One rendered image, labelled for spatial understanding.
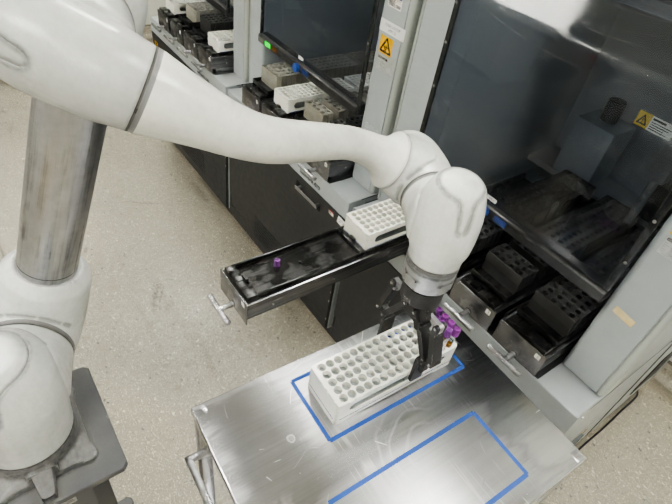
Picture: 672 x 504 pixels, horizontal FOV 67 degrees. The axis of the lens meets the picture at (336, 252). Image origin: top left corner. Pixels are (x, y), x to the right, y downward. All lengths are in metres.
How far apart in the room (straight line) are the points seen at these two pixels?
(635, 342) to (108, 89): 1.06
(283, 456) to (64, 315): 0.47
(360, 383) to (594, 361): 0.58
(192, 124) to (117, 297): 1.77
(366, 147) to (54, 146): 0.46
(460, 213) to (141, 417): 1.48
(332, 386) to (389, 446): 0.15
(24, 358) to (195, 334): 1.26
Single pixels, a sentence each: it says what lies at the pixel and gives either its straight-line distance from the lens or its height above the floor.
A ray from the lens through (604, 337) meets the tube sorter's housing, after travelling 1.26.
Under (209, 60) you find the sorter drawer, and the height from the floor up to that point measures 0.79.
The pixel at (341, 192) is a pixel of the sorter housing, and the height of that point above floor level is 0.73.
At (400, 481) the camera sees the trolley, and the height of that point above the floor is 0.82.
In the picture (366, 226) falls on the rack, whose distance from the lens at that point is 1.32.
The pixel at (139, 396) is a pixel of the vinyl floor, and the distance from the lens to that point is 2.01.
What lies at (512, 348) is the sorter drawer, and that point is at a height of 0.76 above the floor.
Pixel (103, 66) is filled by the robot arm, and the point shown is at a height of 1.45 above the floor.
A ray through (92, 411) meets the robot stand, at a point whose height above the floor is 0.70.
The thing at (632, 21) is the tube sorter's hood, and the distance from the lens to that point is 1.15.
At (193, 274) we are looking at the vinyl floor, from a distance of 2.37.
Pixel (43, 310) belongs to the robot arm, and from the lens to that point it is 1.04.
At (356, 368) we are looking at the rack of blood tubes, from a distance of 0.99.
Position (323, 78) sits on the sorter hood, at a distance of 1.72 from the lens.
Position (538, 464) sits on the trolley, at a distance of 1.08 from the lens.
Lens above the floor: 1.68
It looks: 42 degrees down
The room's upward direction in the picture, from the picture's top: 10 degrees clockwise
